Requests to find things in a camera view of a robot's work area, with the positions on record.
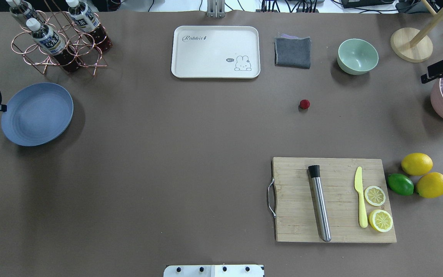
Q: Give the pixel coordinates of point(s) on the yellow plastic knife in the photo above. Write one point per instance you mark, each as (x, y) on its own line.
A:
(362, 214)

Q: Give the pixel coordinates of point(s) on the tea bottle two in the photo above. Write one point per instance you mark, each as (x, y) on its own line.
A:
(87, 22)

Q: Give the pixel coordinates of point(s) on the lemon half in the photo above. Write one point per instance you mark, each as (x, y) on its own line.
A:
(375, 196)
(380, 220)

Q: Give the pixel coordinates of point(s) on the cream rabbit tray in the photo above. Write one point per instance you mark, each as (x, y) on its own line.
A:
(215, 52)

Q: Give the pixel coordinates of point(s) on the red strawberry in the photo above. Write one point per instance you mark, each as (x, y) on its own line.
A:
(304, 104)

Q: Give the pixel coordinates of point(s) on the wooden cutting board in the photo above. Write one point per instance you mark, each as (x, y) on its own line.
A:
(296, 219)

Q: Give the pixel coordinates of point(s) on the yellow lemon near bowl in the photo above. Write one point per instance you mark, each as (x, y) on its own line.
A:
(430, 185)

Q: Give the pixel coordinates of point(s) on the green lime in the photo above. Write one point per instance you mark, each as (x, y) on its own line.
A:
(400, 184)

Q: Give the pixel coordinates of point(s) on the aluminium frame post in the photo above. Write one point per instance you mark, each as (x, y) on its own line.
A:
(215, 8)

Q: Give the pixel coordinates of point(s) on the tea bottle one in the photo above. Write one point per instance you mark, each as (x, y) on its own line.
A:
(51, 42)

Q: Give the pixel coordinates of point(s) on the grey folded cloth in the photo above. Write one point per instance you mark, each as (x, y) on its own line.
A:
(292, 51)

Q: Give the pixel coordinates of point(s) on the wooden cup stand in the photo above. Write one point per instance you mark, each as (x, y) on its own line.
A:
(414, 45)

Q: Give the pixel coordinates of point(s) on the copper wire bottle rack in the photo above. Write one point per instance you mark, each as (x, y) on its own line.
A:
(65, 35)

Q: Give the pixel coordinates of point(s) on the yellow lemon far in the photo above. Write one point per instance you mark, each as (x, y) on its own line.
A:
(417, 164)

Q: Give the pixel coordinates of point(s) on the lemon half back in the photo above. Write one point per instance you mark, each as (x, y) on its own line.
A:
(375, 196)

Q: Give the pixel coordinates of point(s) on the blue plate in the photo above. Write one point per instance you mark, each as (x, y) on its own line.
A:
(37, 114)

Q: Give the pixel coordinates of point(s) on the mint green bowl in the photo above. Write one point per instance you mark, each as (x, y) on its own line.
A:
(356, 56)

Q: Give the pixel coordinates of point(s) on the tea bottle three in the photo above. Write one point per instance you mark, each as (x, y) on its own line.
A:
(21, 11)

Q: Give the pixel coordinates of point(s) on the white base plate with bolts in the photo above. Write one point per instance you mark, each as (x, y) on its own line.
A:
(223, 270)

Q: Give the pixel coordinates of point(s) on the steel muddler black cap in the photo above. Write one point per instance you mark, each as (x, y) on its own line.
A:
(321, 212)

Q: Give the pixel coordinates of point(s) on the lemon half front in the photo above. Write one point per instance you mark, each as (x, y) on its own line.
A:
(380, 220)

